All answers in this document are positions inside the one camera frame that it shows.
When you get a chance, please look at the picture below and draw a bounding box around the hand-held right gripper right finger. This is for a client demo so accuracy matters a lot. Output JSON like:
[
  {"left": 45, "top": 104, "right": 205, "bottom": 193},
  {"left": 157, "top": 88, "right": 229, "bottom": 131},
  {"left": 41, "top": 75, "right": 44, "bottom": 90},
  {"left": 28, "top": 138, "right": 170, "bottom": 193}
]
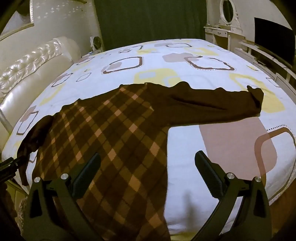
[{"left": 194, "top": 150, "right": 271, "bottom": 241}]

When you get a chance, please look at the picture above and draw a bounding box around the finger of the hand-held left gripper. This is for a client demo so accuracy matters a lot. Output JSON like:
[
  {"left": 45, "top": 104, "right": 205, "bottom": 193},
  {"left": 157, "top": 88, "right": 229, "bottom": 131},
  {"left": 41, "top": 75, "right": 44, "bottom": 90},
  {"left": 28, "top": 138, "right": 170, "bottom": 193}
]
[{"left": 0, "top": 157, "right": 23, "bottom": 170}]

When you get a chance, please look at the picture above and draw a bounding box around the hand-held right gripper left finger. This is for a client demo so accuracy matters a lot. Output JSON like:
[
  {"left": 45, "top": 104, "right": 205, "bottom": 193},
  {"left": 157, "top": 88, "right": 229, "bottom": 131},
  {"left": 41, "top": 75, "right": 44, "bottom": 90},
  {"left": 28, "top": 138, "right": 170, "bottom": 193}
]
[{"left": 23, "top": 152, "right": 102, "bottom": 241}]

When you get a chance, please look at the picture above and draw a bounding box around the brown plaid sweater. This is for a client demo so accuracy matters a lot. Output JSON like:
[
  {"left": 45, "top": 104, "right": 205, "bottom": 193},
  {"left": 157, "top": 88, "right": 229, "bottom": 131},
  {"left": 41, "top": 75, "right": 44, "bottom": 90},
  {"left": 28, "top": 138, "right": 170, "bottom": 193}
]
[{"left": 18, "top": 82, "right": 264, "bottom": 241}]

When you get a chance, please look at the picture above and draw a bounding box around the silver metal pole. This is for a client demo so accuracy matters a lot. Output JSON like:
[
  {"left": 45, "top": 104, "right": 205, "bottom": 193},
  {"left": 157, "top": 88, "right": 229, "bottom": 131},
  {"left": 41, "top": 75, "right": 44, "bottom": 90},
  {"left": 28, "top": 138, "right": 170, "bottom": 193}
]
[{"left": 0, "top": 109, "right": 13, "bottom": 135}]

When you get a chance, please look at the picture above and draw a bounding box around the cream tufted headboard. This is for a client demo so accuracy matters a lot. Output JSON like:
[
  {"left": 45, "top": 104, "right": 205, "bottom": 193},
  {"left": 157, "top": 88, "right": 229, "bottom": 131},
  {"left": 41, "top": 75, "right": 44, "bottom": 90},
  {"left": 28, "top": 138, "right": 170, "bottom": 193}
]
[{"left": 0, "top": 37, "right": 81, "bottom": 158}]

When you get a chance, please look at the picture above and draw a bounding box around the bed with printed sheet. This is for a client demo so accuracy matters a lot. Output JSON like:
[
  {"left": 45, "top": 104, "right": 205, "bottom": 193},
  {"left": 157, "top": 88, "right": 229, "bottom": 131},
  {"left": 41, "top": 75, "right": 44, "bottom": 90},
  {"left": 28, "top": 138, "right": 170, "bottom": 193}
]
[{"left": 1, "top": 38, "right": 296, "bottom": 234}]

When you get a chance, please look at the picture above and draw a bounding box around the white television cabinet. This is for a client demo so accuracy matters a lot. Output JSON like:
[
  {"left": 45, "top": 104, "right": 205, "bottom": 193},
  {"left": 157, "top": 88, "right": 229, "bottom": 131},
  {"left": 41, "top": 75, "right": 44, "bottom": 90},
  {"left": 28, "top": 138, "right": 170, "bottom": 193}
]
[{"left": 236, "top": 39, "right": 296, "bottom": 93}]

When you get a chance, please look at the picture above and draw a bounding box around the black television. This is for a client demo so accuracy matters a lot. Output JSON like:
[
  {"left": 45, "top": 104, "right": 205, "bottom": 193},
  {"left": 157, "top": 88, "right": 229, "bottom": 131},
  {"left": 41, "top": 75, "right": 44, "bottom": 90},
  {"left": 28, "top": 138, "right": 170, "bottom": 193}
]
[{"left": 254, "top": 17, "right": 296, "bottom": 69}]

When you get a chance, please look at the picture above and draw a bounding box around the green curtain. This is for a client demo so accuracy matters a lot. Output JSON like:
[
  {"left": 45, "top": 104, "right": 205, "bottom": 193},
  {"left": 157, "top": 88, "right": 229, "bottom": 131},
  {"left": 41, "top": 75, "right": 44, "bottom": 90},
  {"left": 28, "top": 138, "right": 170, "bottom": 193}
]
[{"left": 94, "top": 0, "right": 207, "bottom": 50}]

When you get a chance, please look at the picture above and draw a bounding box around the cream framed wall panel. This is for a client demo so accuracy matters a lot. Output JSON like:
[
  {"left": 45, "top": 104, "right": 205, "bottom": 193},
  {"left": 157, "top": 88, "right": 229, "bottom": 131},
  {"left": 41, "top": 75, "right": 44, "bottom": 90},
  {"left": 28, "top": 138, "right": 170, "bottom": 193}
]
[{"left": 0, "top": 9, "right": 35, "bottom": 42}]

